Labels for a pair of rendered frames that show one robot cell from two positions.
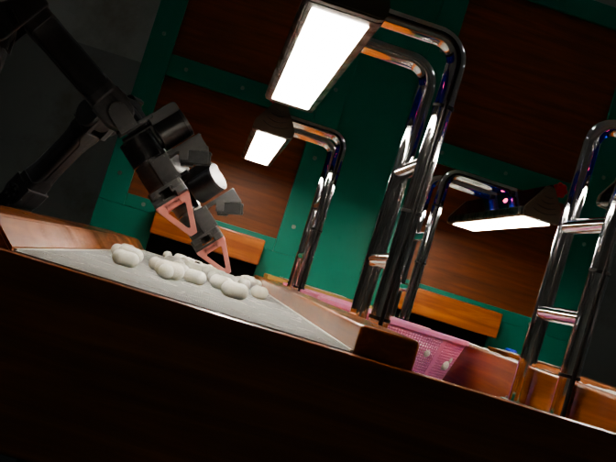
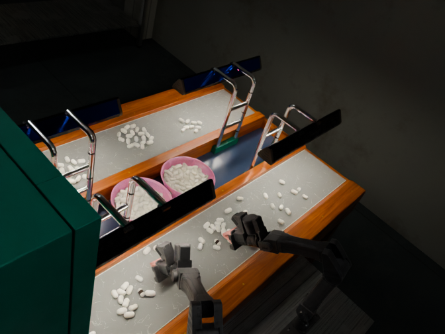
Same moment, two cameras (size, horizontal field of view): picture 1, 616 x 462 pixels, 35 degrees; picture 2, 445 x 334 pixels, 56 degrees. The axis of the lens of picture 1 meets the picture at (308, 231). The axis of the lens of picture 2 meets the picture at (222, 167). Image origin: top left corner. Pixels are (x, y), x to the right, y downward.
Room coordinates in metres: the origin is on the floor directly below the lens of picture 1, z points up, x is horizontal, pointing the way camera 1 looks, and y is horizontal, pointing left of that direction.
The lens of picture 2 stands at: (2.75, 0.79, 2.12)
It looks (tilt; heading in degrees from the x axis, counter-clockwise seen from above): 40 degrees down; 216
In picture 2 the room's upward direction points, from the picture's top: 20 degrees clockwise
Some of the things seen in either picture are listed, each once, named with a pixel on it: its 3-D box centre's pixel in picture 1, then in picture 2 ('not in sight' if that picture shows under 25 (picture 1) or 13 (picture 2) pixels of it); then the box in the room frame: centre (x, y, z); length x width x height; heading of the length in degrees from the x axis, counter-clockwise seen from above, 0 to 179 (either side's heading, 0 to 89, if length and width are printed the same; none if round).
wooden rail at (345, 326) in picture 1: (285, 320); (191, 215); (1.75, -0.01, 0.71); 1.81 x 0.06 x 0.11; 6
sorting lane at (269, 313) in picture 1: (193, 280); (220, 238); (1.73, 0.17, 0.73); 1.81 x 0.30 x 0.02; 6
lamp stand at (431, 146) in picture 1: (337, 196); (280, 150); (1.20, -0.02, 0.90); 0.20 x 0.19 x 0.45; 6
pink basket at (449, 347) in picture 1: (385, 345); (186, 181); (1.65, -0.18, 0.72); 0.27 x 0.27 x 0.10
